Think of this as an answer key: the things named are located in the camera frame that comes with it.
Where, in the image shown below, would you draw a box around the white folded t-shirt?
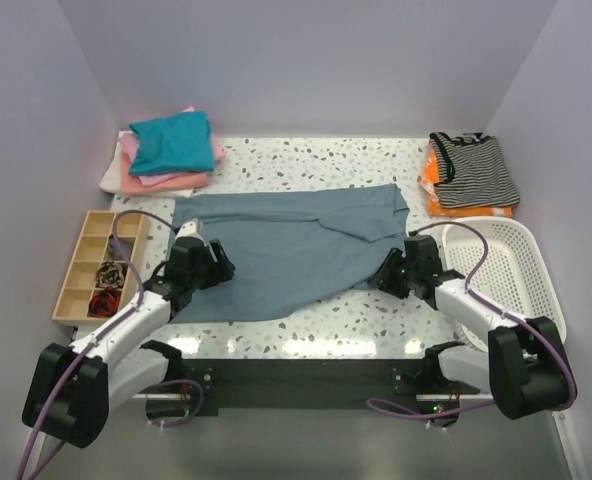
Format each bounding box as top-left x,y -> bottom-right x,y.
99,149 -> 123,195

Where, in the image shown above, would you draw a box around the dark items in tray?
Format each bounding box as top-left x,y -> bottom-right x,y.
94,235 -> 134,290

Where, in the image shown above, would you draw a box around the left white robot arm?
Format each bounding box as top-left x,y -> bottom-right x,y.
22,234 -> 235,448

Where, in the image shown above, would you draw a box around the salmon folded t-shirt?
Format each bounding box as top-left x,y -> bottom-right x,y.
120,173 -> 209,196

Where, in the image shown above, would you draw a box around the wooden compartment organizer tray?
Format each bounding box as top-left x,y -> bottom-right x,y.
52,211 -> 150,327

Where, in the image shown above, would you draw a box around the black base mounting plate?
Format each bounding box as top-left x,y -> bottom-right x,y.
144,357 -> 477,419

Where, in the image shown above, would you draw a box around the black white striped t-shirt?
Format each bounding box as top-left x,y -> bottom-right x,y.
429,132 -> 520,209

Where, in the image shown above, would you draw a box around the teal folded t-shirt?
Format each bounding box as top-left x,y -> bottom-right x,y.
129,111 -> 216,176

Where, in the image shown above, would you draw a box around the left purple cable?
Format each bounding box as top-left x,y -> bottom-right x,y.
18,210 -> 185,480

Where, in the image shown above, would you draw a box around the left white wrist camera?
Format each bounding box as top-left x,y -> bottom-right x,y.
175,218 -> 205,244

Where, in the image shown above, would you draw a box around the light pink folded t-shirt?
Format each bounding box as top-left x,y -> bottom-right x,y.
118,107 -> 225,188

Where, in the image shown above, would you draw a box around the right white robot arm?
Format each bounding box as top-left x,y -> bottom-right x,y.
368,235 -> 578,419

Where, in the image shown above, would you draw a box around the purple cable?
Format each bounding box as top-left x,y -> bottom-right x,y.
18,210 -> 185,480
365,223 -> 577,426

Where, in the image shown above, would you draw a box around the orange black cable bundle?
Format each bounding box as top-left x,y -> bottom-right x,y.
86,287 -> 122,319

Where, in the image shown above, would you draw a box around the grey-blue t-shirt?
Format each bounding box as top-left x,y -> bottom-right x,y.
174,184 -> 410,324

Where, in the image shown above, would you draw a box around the white perforated plastic basket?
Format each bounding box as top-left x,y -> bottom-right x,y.
442,217 -> 567,340

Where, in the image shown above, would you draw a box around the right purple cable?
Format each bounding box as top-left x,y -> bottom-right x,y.
365,223 -> 577,426

